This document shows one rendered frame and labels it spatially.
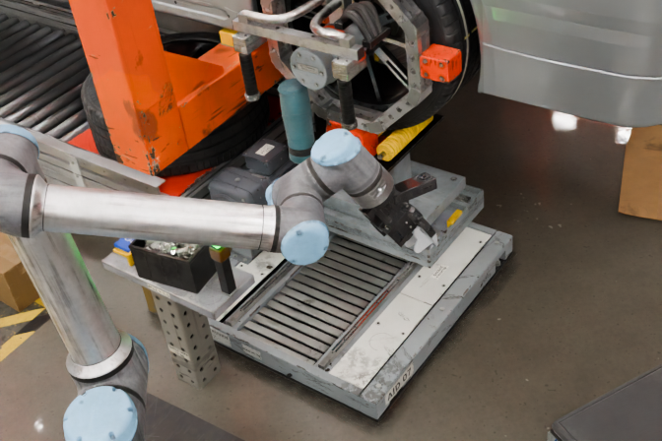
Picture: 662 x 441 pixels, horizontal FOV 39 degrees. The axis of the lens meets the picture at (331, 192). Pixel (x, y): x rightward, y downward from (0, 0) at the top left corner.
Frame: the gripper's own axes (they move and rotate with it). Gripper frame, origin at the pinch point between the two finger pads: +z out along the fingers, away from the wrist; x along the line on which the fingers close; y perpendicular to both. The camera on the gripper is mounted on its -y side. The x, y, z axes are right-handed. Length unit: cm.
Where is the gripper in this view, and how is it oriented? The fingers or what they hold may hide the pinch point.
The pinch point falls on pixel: (434, 238)
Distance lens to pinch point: 205.4
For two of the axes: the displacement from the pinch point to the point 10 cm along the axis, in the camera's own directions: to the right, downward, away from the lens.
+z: 5.9, 5.8, 5.6
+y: -6.5, 7.5, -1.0
